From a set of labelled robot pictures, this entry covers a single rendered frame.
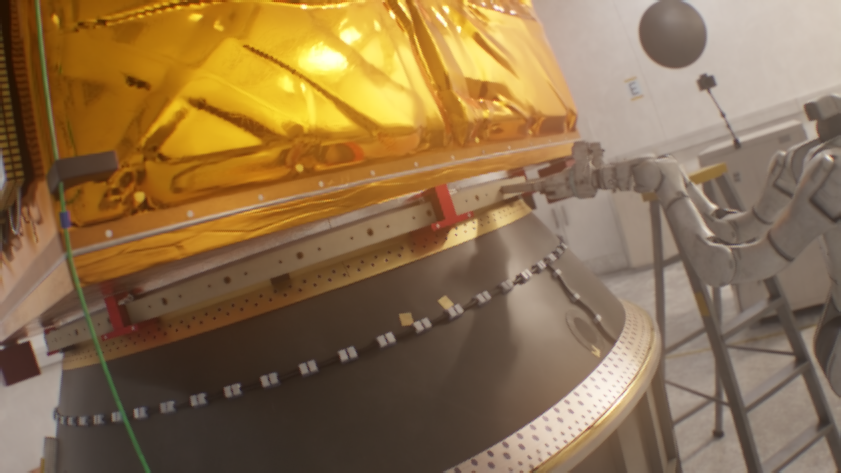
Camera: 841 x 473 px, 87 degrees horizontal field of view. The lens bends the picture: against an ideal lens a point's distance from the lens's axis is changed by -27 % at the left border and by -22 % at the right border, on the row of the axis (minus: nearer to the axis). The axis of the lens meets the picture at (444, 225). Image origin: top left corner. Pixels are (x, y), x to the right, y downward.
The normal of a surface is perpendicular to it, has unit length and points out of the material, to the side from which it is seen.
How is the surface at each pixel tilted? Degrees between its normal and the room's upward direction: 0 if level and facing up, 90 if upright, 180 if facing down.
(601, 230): 90
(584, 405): 43
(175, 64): 91
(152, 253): 90
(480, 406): 62
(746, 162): 90
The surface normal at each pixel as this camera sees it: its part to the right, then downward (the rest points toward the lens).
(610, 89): -0.54, 0.19
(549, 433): 0.16, -0.81
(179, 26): 0.75, -0.31
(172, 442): -0.21, -0.41
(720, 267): -0.81, 0.00
